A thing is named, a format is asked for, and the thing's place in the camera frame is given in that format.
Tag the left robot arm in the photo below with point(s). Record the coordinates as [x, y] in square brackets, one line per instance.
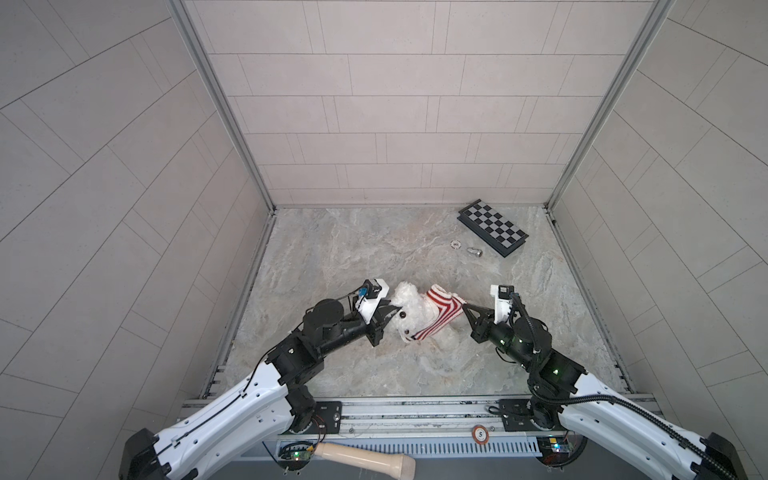
[269, 401]

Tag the round red white sticker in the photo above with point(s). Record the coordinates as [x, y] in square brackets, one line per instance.
[480, 435]

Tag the white teddy bear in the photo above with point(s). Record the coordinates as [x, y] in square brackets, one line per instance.
[412, 313]

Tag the right green circuit board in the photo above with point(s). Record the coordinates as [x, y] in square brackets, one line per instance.
[554, 450]

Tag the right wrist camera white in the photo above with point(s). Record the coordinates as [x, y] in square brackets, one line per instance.
[503, 302]

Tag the black white checkerboard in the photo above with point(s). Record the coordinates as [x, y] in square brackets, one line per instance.
[501, 234]

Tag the green circuit board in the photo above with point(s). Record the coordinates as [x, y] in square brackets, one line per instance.
[296, 455]
[554, 450]

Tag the red white striped sweater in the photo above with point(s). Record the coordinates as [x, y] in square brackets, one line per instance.
[442, 307]

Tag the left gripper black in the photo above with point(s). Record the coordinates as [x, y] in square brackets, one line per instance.
[373, 328]

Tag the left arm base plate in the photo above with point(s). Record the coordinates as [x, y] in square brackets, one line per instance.
[326, 419]

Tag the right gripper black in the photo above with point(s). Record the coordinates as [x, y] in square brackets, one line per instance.
[485, 322]

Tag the aluminium front rail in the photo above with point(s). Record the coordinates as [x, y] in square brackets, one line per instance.
[421, 427]

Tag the beige wooden handle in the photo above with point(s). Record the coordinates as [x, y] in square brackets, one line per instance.
[397, 466]

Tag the left green circuit board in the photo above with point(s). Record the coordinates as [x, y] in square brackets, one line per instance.
[296, 455]

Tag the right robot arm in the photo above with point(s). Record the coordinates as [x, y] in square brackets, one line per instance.
[564, 393]

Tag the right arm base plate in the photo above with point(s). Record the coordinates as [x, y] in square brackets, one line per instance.
[524, 414]

